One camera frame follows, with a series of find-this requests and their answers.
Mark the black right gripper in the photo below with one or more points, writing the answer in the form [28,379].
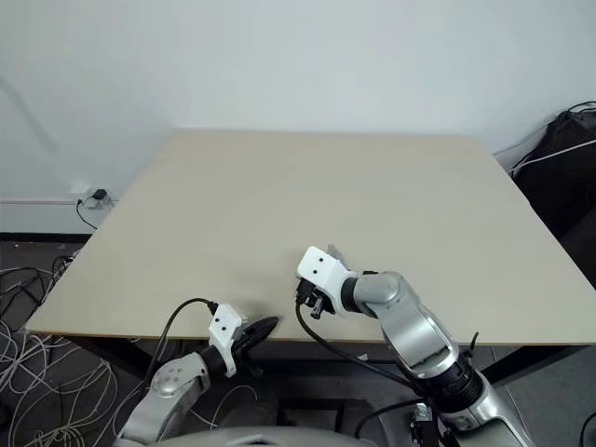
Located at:
[309,291]

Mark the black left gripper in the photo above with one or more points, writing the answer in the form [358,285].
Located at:
[243,349]

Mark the silver motor lid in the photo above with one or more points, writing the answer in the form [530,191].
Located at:
[336,255]

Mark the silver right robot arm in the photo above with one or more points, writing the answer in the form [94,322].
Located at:
[410,326]

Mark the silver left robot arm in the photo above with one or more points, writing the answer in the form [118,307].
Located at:
[172,377]

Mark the dark rounded block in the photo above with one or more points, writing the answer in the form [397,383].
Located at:
[247,416]
[365,419]

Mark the dark rectangular block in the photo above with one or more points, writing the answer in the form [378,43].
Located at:
[312,412]

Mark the silver robot torso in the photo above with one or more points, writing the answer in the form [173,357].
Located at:
[261,440]

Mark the black power adapter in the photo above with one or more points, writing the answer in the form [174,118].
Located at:
[99,193]

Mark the black bag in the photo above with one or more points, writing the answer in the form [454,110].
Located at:
[559,195]

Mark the black metal table frame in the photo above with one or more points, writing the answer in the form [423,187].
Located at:
[279,351]

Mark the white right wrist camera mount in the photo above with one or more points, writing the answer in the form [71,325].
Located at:
[321,267]

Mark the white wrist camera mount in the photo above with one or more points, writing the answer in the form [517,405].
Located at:
[321,267]
[226,323]

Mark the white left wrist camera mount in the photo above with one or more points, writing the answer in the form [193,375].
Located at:
[226,323]

